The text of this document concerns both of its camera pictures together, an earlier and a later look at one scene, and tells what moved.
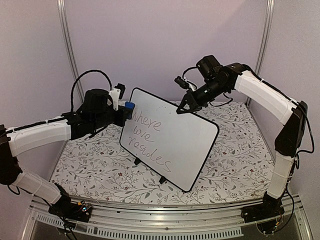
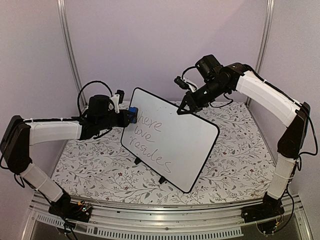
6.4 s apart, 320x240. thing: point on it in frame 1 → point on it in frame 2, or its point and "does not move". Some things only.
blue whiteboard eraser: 129,107 → 133,114
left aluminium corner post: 67,25 does not move
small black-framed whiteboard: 178,145 does not move
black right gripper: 185,100 does not move
